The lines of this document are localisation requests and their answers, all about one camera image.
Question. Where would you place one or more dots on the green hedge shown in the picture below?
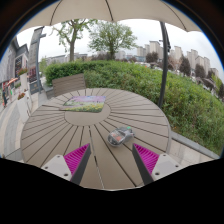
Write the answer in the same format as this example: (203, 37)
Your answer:
(146, 86)

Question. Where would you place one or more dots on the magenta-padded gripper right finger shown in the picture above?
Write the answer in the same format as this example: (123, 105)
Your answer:
(146, 159)

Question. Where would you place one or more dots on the thin-crowned tree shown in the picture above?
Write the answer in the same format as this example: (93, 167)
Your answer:
(71, 40)

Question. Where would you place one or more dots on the transparent grey computer mouse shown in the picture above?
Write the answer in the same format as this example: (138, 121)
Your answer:
(119, 136)

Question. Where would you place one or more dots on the grey storefront building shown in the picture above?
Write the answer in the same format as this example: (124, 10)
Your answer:
(8, 66)

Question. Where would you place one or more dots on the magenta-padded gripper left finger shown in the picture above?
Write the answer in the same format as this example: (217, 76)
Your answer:
(77, 159)

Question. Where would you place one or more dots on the dark curved umbrella pole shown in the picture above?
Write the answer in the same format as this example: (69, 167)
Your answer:
(164, 66)

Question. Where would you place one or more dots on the flower-print mouse pad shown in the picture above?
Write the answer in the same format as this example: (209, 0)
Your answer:
(85, 104)

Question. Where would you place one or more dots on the beige umbrella canopy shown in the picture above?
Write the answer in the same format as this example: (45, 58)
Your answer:
(110, 10)

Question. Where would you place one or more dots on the round leafy tree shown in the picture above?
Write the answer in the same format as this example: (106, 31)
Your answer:
(111, 36)

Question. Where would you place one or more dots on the low white flower planter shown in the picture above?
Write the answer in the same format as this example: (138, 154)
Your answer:
(22, 108)

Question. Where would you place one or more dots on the distant apartment buildings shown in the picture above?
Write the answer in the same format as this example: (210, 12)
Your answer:
(155, 46)

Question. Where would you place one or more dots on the tall white flower planter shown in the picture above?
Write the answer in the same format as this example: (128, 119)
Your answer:
(23, 81)

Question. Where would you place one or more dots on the brown slatted chair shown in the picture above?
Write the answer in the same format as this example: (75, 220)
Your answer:
(68, 85)

